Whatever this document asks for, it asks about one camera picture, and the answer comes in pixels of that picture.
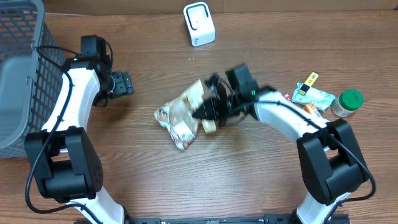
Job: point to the red snack stick packet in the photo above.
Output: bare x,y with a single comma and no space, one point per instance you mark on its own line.
287,97

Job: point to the instant noodle cup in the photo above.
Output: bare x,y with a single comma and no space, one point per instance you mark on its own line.
348,102

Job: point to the orange tissue pack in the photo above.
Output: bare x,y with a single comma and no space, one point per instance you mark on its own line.
312,109

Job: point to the teal tissue pack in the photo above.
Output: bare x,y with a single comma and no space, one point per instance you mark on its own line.
321,99

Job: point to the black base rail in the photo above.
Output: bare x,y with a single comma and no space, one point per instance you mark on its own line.
211,221

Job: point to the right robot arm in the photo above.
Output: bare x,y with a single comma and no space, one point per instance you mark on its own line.
332,165

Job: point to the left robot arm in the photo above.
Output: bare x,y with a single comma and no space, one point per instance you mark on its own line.
66,171

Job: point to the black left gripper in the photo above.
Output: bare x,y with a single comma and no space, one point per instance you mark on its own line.
123,83

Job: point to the grey plastic mesh basket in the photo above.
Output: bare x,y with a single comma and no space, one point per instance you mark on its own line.
30,84

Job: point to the brown snack pouch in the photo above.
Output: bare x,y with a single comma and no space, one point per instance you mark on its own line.
176,116

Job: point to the white barcode scanner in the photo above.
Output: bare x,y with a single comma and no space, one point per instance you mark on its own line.
199,23

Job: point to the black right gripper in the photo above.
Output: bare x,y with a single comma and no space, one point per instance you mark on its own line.
211,106

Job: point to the yellow highlighter marker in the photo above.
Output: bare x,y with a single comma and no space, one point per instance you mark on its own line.
308,83

